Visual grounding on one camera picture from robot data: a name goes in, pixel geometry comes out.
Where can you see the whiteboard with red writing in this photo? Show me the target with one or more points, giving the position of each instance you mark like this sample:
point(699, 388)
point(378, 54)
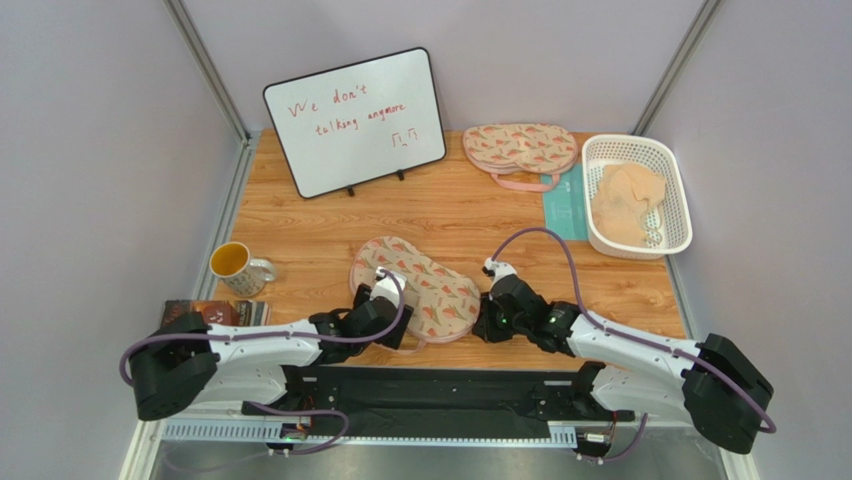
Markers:
point(353, 124)

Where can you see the stacked floral laundry bags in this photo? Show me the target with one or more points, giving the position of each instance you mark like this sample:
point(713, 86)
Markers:
point(536, 148)

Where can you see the yellow patterned mug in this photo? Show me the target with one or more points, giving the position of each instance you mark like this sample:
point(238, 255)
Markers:
point(245, 275)

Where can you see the teal card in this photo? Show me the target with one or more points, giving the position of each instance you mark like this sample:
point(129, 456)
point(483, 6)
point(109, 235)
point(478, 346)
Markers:
point(564, 206)

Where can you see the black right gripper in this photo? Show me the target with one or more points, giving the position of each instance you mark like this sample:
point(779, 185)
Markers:
point(489, 322)

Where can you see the dark book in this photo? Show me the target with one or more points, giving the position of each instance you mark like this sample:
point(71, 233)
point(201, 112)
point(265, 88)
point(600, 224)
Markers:
point(225, 312)

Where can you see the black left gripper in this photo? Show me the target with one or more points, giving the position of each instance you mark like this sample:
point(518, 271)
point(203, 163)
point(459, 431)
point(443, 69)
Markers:
point(394, 336)

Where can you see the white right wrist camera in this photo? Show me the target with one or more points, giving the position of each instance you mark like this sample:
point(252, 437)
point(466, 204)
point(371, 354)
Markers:
point(496, 270)

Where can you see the beige bras in basket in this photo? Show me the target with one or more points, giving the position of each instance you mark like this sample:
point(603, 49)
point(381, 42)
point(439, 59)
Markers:
point(625, 195)

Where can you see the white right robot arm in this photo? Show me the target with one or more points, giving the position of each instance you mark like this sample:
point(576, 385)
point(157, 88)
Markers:
point(710, 384)

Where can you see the floral mesh laundry bag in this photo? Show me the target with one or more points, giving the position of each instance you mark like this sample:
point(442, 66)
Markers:
point(445, 303)

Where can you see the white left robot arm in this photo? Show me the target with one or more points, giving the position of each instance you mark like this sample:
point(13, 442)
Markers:
point(189, 361)

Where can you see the white plastic basket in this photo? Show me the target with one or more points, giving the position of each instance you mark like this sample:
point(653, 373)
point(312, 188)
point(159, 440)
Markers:
point(669, 225)

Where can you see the aluminium frame rail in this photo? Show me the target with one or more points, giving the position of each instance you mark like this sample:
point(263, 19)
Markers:
point(528, 422)

